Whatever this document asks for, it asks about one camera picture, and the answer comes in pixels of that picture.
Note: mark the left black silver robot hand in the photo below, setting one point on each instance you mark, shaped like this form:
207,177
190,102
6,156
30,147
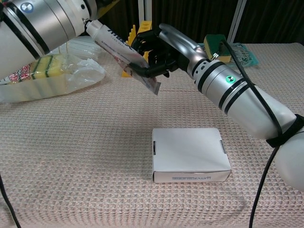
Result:
102,7

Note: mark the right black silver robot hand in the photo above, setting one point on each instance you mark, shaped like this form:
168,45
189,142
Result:
180,45

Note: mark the white toothpaste tube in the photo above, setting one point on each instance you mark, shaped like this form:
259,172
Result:
111,39

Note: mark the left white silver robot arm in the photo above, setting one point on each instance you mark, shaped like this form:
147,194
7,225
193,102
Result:
42,23

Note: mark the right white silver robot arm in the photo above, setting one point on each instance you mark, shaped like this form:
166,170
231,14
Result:
237,95

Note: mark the dark green curtain panel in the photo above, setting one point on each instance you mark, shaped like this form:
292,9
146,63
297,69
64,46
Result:
128,14
273,19
190,14

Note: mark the green yellow scouring sponge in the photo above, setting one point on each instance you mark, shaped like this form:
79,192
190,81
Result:
212,44

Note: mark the yellow test tube rack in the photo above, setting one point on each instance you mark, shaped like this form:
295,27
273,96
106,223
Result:
145,27

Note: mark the bundle of clear plastic tubes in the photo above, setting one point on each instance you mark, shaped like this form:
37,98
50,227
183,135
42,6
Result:
80,47

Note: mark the blue plastic sponge package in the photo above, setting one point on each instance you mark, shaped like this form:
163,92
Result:
247,55

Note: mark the clear bag of yellow sponges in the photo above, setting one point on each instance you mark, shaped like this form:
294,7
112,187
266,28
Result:
47,80

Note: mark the white cardboard box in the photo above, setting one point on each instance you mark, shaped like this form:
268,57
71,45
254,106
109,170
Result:
190,152

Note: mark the pink woven tablecloth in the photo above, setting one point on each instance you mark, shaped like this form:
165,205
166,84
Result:
95,142

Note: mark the white screen frame post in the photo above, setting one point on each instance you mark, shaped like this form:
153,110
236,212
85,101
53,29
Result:
237,19
145,10

